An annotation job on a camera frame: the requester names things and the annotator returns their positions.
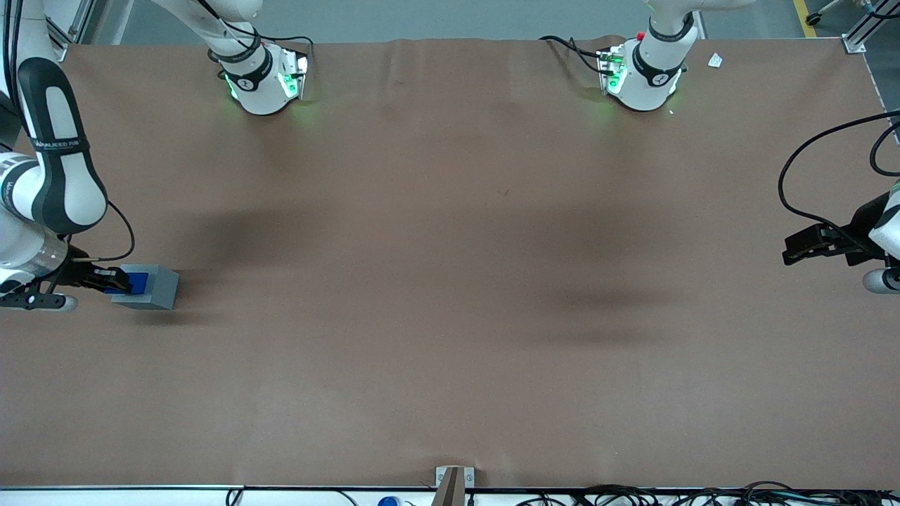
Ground black base cable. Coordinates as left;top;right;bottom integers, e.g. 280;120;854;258
540;35;605;74
250;25;315;71

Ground black right base cable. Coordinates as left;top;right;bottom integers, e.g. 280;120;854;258
250;25;315;71

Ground short looped black cable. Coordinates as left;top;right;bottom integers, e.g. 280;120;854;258
869;121;900;177

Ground black caster wheel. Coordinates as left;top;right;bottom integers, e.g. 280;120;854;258
806;0;844;27

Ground brown table mat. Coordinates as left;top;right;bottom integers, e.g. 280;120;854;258
0;35;900;491

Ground long black left arm cable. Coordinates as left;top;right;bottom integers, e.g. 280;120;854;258
778;110;900;248

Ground tangled black floor cables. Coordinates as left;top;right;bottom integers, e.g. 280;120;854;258
517;482;900;506

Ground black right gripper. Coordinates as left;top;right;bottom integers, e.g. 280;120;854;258
56;246;133;294

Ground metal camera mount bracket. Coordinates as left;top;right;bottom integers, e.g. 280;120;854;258
432;465;475;506

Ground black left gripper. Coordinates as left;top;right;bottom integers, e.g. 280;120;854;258
783;193;892;266

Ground gray square socket base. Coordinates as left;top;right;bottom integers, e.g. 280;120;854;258
111;264;181;311

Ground black left base cable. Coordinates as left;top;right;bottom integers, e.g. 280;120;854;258
540;35;605;74

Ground blue plastic block part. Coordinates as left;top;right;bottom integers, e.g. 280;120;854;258
104;271;150;295

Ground aluminium frame post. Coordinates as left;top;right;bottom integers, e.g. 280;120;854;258
41;0;134;63
842;0;900;54

